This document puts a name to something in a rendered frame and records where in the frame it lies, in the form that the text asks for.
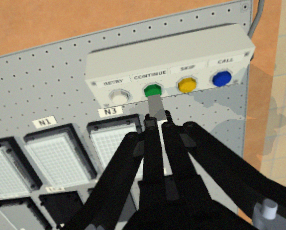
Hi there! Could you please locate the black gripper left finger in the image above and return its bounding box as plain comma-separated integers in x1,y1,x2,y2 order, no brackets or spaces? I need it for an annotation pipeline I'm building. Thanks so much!
60,95,167,230

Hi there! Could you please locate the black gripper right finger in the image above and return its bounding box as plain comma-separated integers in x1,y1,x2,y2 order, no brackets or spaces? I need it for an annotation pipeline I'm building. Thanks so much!
154,94,286,230

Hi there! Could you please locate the beige operator button panel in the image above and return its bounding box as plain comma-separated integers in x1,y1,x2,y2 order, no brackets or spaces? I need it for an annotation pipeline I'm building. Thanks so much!
85,0,265,109

